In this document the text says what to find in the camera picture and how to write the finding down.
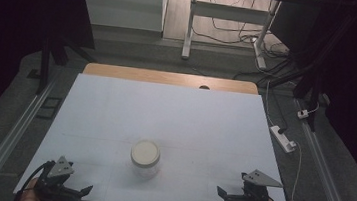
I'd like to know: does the cream jar lid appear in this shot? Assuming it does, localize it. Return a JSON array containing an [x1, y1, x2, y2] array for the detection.
[[128, 137, 163, 170]]

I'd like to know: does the aluminium rail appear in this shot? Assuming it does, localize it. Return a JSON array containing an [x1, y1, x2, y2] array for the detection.
[[0, 71, 58, 201], [284, 98, 357, 201]]

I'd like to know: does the white cable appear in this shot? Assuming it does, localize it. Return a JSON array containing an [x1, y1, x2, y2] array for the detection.
[[253, 80, 323, 201]]

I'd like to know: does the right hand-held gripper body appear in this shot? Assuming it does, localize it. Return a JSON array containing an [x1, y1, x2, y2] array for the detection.
[[231, 167, 286, 201]]

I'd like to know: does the white power strip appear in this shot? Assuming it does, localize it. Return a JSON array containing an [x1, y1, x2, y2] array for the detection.
[[267, 123, 299, 155]]

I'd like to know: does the clear glass jar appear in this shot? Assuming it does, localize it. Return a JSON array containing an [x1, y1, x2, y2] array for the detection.
[[129, 155, 163, 182]]

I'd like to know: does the white table cover sheet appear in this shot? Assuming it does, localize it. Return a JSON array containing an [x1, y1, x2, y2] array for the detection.
[[13, 67, 304, 201]]

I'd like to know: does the small white adapter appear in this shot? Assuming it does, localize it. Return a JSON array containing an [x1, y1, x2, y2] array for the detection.
[[296, 108, 311, 121]]

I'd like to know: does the black rectangular frame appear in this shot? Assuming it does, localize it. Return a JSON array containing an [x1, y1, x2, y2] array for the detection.
[[35, 94, 64, 122]]

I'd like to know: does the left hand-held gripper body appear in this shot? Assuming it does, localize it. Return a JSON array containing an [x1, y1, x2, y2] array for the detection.
[[32, 152, 85, 201]]

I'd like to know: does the person's left hand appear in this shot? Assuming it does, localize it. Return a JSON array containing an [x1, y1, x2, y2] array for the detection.
[[17, 175, 63, 201]]

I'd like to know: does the black stand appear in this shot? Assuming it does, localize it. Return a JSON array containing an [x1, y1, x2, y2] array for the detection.
[[25, 31, 101, 102], [253, 8, 354, 136]]

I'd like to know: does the white panel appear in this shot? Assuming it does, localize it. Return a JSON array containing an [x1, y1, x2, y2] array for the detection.
[[74, 0, 167, 33]]

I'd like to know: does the white desk frame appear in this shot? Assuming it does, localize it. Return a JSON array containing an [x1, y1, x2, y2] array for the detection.
[[180, 0, 283, 71]]

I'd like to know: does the wooden table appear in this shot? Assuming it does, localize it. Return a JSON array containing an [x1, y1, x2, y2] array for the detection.
[[81, 61, 261, 96]]

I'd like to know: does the bundle of black floor cables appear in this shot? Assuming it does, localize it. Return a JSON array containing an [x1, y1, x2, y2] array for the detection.
[[187, 0, 312, 91]]

